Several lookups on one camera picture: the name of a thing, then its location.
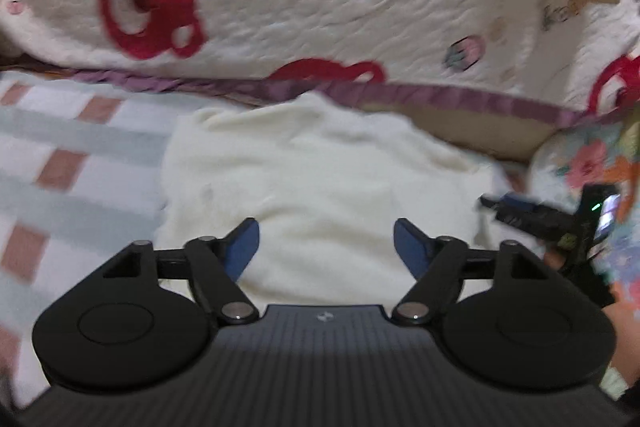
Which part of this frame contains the bear printed blanket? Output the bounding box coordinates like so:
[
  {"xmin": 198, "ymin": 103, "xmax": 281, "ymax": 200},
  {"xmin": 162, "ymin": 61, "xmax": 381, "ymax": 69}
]
[{"xmin": 0, "ymin": 0, "xmax": 640, "ymax": 130}]

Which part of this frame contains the floral quilt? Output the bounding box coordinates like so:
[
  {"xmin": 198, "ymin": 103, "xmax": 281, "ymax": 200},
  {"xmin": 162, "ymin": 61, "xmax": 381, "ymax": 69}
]
[{"xmin": 527, "ymin": 117, "xmax": 640, "ymax": 308}]

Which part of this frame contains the person's right forearm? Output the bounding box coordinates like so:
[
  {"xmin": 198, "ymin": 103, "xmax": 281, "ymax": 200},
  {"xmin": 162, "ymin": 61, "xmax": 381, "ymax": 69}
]
[{"xmin": 597, "ymin": 292, "xmax": 640, "ymax": 408}]

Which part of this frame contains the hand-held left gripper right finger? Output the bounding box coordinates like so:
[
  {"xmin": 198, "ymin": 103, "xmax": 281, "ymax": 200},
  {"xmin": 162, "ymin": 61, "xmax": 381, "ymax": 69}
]
[{"xmin": 393, "ymin": 218, "xmax": 551, "ymax": 325}]

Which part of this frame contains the cream white garment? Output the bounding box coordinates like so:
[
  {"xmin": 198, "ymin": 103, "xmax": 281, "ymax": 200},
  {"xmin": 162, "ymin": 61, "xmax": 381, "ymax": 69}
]
[{"xmin": 155, "ymin": 92, "xmax": 531, "ymax": 308}]

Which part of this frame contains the checkered bed sheet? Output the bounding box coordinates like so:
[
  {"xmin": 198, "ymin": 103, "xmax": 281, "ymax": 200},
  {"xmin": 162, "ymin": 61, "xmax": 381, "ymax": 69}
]
[{"xmin": 0, "ymin": 72, "xmax": 251, "ymax": 408}]

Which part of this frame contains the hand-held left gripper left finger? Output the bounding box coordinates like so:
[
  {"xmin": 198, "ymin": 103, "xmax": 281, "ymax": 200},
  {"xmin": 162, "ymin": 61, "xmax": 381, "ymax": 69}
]
[{"xmin": 102, "ymin": 217, "xmax": 261, "ymax": 325}]

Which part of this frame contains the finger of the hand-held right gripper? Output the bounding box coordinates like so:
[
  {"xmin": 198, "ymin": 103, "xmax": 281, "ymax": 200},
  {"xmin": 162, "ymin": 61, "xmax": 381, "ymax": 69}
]
[{"xmin": 477, "ymin": 192, "xmax": 578, "ymax": 239}]

